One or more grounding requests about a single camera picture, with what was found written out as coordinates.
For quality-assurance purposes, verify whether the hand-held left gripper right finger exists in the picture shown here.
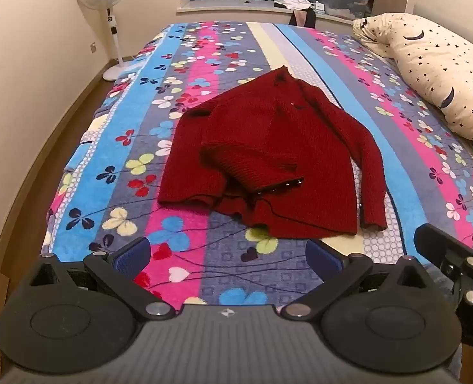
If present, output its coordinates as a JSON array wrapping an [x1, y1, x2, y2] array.
[[280, 241, 426, 321]]

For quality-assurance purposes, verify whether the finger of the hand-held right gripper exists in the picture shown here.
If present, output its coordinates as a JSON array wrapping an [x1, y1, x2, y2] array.
[[414, 223, 473, 308]]

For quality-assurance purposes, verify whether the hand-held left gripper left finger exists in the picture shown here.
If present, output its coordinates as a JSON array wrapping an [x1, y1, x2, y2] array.
[[31, 237, 178, 321]]

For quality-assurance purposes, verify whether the red knit sweater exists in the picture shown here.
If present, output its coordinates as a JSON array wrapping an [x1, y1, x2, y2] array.
[[157, 65, 388, 238]]

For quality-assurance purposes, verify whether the white clothes pile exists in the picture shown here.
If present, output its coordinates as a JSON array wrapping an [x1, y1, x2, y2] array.
[[274, 0, 313, 11]]

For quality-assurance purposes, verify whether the star and moon print pillow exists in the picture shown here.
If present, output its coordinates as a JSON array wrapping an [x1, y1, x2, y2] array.
[[352, 13, 473, 142]]

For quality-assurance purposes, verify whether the white headboard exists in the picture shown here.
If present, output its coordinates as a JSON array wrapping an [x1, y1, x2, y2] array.
[[414, 3, 473, 54]]

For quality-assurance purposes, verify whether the floral striped blanket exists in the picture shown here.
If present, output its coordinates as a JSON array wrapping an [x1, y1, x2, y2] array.
[[40, 22, 473, 316]]

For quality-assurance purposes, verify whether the white windowsill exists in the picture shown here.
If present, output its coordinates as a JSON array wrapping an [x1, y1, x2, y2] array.
[[175, 0, 357, 25]]

